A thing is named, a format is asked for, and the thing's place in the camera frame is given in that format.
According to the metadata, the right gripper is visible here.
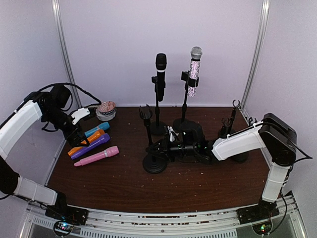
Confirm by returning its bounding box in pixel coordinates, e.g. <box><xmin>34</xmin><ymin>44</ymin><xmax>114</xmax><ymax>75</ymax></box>
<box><xmin>146</xmin><ymin>135</ymin><xmax>197</xmax><ymax>162</ymax></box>

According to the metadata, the pink mic stand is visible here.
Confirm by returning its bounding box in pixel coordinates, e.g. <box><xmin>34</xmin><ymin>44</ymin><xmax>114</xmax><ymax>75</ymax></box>
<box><xmin>139</xmin><ymin>104</ymin><xmax>167</xmax><ymax>174</ymax></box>

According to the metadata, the orange microphone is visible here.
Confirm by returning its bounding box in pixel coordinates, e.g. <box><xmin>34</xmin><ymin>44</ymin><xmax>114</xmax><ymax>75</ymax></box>
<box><xmin>67</xmin><ymin>129</ymin><xmax>105</xmax><ymax>157</ymax></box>

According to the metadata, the purple microphone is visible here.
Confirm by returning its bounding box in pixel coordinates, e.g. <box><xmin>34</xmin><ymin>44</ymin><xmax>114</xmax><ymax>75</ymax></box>
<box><xmin>71</xmin><ymin>133</ymin><xmax>110</xmax><ymax>160</ymax></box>

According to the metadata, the pink microphone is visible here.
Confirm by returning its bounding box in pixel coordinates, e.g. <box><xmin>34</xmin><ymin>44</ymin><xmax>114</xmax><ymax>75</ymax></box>
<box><xmin>74</xmin><ymin>146</ymin><xmax>119</xmax><ymax>167</ymax></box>

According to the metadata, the blue microphone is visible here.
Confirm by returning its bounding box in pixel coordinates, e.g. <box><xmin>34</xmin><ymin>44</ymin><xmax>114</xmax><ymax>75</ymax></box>
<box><xmin>85</xmin><ymin>122</ymin><xmax>110</xmax><ymax>137</ymax></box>

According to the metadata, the glitter mic stand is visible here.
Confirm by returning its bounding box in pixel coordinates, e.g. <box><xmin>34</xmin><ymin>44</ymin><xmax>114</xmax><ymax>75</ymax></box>
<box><xmin>173</xmin><ymin>71</ymin><xmax>199</xmax><ymax>131</ymax></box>

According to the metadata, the mic stand front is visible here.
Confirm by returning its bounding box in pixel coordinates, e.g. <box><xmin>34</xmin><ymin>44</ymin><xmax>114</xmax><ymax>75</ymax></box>
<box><xmin>232</xmin><ymin>117</ymin><xmax>258</xmax><ymax>163</ymax></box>

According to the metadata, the black microphone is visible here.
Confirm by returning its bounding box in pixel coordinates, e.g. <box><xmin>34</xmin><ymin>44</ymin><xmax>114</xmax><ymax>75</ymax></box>
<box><xmin>156</xmin><ymin>53</ymin><xmax>167</xmax><ymax>102</ymax></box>

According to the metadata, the glitter silver microphone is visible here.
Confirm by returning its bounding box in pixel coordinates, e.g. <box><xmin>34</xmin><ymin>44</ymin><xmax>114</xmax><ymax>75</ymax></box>
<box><xmin>188</xmin><ymin>46</ymin><xmax>203</xmax><ymax>97</ymax></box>

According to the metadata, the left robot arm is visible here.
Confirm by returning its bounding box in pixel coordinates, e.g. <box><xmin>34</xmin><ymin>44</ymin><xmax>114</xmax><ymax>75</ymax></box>
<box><xmin>0</xmin><ymin>83</ymin><xmax>91</xmax><ymax>220</ymax></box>

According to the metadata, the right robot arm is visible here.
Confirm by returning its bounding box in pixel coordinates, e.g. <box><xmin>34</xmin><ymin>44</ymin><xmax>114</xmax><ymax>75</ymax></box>
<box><xmin>146</xmin><ymin>113</ymin><xmax>297</xmax><ymax>222</ymax></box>

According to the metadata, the black mic stand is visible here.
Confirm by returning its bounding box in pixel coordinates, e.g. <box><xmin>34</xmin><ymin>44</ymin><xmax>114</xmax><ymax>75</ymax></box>
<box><xmin>150</xmin><ymin>76</ymin><xmax>166</xmax><ymax>135</ymax></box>

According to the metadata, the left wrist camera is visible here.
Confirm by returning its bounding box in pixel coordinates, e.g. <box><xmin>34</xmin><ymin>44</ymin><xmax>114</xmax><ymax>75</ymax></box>
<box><xmin>70</xmin><ymin>108</ymin><xmax>96</xmax><ymax>125</ymax></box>

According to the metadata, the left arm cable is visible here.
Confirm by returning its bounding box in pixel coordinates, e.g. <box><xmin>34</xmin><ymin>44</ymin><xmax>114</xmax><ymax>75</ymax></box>
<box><xmin>24</xmin><ymin>83</ymin><xmax>103</xmax><ymax>117</ymax></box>

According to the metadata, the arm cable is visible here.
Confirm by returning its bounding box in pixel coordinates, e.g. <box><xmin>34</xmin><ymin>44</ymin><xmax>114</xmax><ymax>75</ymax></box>
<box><xmin>262</xmin><ymin>119</ymin><xmax>313</xmax><ymax>160</ymax></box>
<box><xmin>24</xmin><ymin>83</ymin><xmax>103</xmax><ymax>117</ymax></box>

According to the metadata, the left aluminium post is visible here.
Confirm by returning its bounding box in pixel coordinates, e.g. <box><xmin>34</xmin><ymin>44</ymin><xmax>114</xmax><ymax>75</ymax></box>
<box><xmin>51</xmin><ymin>0</ymin><xmax>82</xmax><ymax>108</ymax></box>

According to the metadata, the aluminium post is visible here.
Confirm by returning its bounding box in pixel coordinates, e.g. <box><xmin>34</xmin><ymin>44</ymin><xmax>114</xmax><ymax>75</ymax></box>
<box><xmin>241</xmin><ymin>0</ymin><xmax>271</xmax><ymax>111</ymax></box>
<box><xmin>51</xmin><ymin>0</ymin><xmax>82</xmax><ymax>108</ymax></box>

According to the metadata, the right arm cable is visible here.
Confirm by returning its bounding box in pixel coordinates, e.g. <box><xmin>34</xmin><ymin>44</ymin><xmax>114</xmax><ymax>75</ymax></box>
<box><xmin>262</xmin><ymin>119</ymin><xmax>313</xmax><ymax>160</ymax></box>

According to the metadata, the front aluminium rail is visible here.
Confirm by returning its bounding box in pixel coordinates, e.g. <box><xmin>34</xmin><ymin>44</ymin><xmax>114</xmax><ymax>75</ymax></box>
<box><xmin>17</xmin><ymin>195</ymin><xmax>308</xmax><ymax>238</ymax></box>

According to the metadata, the right aluminium post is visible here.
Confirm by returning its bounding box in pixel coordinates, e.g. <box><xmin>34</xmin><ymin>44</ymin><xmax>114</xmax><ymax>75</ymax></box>
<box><xmin>241</xmin><ymin>0</ymin><xmax>271</xmax><ymax>111</ymax></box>

